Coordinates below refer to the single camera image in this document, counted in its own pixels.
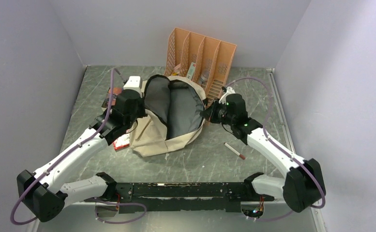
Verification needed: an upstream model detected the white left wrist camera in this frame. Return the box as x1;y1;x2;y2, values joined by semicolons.
123;76;143;94

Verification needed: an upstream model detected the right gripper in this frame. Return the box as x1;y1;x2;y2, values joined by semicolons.
201;97;235;126

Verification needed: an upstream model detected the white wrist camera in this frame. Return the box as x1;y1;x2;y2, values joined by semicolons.
123;76;143;94
219;87;235;104

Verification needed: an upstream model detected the blue cover book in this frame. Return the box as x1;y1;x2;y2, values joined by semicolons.
101;87;123;111

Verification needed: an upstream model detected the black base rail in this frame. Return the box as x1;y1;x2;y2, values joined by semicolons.
102;182;274;214

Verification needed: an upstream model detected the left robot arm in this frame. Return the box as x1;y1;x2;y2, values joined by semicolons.
16;87;146;222

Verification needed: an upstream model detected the red patterned book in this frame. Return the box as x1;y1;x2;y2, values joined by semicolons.
113;134;130;152

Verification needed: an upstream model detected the red white small box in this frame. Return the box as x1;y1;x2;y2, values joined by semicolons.
172;64;181;75

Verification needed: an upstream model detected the orange plastic file organizer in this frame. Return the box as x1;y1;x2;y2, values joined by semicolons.
164;28;237;102

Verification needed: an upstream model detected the beige canvas backpack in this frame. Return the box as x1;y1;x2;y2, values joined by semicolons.
130;74;207;157

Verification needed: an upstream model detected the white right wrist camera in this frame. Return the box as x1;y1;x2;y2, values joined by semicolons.
219;87;235;104

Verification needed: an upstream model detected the green white box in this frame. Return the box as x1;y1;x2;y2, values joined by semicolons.
186;62;196;80

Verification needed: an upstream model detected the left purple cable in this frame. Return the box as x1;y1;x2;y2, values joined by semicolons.
10;68;122;225

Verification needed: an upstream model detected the white red pen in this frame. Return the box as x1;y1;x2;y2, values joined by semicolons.
224;143;246;160

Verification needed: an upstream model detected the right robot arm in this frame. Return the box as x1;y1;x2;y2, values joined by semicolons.
200;93;326;213

